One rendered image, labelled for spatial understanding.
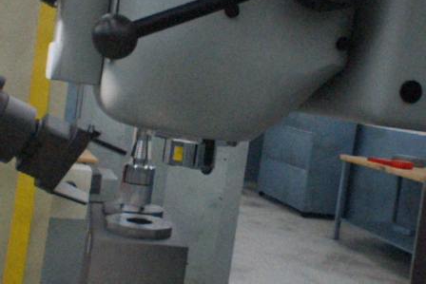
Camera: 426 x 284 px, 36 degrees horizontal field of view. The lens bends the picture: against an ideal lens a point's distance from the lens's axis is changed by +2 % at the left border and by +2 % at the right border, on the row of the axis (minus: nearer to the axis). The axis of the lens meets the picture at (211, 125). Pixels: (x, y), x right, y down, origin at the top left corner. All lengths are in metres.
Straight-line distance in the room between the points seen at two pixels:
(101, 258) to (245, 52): 0.41
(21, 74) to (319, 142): 5.89
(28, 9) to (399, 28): 1.85
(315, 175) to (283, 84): 7.37
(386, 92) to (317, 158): 7.34
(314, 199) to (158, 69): 7.47
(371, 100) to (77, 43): 0.24
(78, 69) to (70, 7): 0.05
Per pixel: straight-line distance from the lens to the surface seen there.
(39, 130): 0.95
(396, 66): 0.52
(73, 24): 0.54
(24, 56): 2.27
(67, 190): 1.02
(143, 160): 0.96
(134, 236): 0.84
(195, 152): 0.56
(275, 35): 0.50
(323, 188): 7.96
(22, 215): 2.33
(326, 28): 0.52
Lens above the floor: 1.35
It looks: 3 degrees down
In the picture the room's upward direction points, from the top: 8 degrees clockwise
